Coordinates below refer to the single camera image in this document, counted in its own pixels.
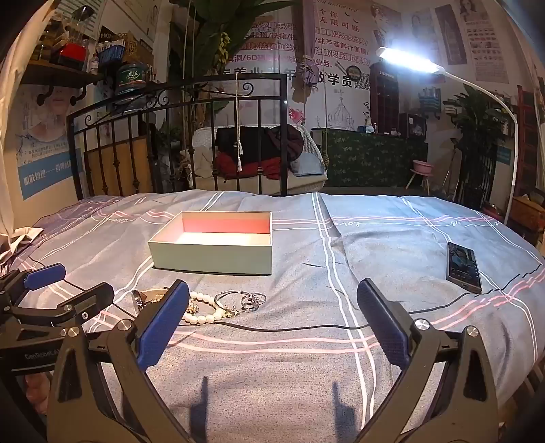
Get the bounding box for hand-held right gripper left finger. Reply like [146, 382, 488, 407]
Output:
[47, 280, 197, 443]

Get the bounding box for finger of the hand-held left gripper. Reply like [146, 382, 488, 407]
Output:
[0, 263, 66, 316]
[9, 283, 115, 330]

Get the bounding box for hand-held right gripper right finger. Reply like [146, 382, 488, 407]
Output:
[357, 279, 499, 443]

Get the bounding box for white pearl bracelet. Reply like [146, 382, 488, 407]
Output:
[181, 291, 226, 326]

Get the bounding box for gold wristwatch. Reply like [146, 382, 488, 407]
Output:
[130, 289, 171, 309]

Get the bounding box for thin metal bangle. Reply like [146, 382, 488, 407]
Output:
[214, 290, 256, 316]

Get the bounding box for green cardboard box pink inside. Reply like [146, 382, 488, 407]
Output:
[147, 211, 273, 275]

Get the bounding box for metal rings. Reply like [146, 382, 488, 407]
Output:
[240, 293, 267, 314]

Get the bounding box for person's left hand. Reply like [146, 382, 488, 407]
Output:
[26, 377, 49, 412]

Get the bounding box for white crumpled cloth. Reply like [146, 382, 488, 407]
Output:
[0, 228, 45, 265]

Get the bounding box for black smartphone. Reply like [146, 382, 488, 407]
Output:
[446, 242, 483, 294]

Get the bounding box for grey plaid bedsheet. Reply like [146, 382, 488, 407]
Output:
[0, 192, 545, 443]

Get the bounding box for pink basin on stool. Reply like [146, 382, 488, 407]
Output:
[411, 159, 435, 190]

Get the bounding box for green floral counter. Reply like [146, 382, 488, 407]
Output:
[321, 128, 429, 188]

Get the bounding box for white wicker hanging chair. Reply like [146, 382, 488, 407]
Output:
[187, 123, 330, 192]

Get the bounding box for light blue cushion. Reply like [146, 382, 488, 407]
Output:
[292, 149, 322, 177]

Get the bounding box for pile of dark clothes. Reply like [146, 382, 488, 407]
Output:
[213, 124, 305, 180]

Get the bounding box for green tin can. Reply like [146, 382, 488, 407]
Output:
[116, 63, 149, 96]

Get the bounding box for green potted plant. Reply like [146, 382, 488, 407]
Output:
[443, 83, 505, 205]

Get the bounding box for dark red cabinet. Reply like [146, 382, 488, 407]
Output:
[370, 62, 401, 134]

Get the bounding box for white floor lamp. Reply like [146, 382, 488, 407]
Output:
[375, 46, 520, 226]

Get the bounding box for large leafy plant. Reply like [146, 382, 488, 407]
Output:
[170, 0, 307, 77]

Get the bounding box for blue wall poster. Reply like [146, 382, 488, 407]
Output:
[15, 85, 83, 201]

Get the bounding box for wooden wall shelf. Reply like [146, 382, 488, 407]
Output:
[19, 60, 105, 107]

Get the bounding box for white tassel cord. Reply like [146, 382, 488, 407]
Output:
[235, 70, 244, 173]

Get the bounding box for black iron bed frame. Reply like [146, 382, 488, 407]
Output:
[67, 72, 290, 201]

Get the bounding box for large printed wall poster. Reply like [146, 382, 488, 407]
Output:
[238, 0, 379, 131]

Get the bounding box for white wall poster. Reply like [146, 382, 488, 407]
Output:
[457, 0, 510, 83]

